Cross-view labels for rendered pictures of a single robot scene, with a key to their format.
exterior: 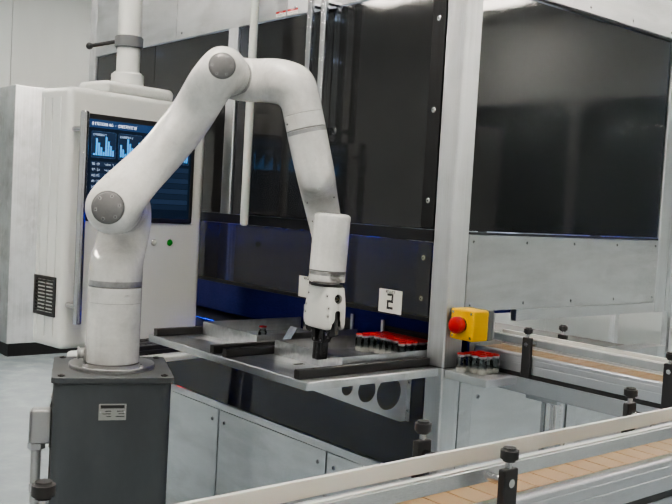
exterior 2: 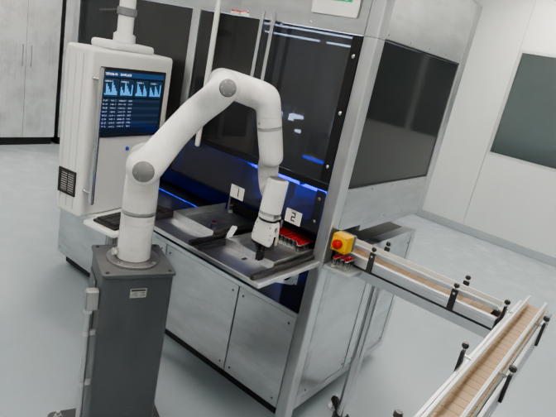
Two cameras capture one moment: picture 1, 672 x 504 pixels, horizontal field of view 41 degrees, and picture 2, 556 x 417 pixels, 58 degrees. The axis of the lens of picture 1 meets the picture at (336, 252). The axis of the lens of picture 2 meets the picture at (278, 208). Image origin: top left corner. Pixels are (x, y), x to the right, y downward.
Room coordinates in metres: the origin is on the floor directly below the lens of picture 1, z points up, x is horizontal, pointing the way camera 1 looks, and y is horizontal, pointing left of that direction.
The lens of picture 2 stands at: (0.27, 0.45, 1.68)
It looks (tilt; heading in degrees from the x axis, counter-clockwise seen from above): 17 degrees down; 345
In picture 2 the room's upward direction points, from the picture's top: 12 degrees clockwise
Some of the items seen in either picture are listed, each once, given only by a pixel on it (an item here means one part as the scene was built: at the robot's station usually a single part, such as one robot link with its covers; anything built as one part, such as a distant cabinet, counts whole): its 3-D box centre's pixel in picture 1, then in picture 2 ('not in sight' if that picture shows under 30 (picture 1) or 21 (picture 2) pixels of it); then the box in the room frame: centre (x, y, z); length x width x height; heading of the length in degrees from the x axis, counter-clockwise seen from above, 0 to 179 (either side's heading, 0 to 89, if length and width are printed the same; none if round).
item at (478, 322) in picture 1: (471, 324); (342, 242); (2.09, -0.33, 0.99); 0.08 x 0.07 x 0.07; 130
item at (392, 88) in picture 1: (383, 111); (303, 102); (2.33, -0.10, 1.50); 0.43 x 0.01 x 0.59; 40
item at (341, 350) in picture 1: (360, 351); (275, 246); (2.20, -0.07, 0.90); 0.34 x 0.26 x 0.04; 130
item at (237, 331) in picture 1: (280, 331); (219, 218); (2.46, 0.14, 0.90); 0.34 x 0.26 x 0.04; 130
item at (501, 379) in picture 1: (484, 376); (344, 268); (2.10, -0.37, 0.87); 0.14 x 0.13 x 0.02; 130
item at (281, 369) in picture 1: (296, 352); (234, 240); (2.29, 0.09, 0.87); 0.70 x 0.48 x 0.02; 40
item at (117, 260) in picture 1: (120, 232); (142, 177); (2.06, 0.50, 1.16); 0.19 x 0.12 x 0.24; 1
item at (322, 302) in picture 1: (324, 303); (266, 229); (2.03, 0.02, 1.03); 0.10 x 0.08 x 0.11; 40
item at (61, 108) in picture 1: (121, 213); (115, 127); (2.76, 0.67, 1.19); 0.50 x 0.19 x 0.78; 138
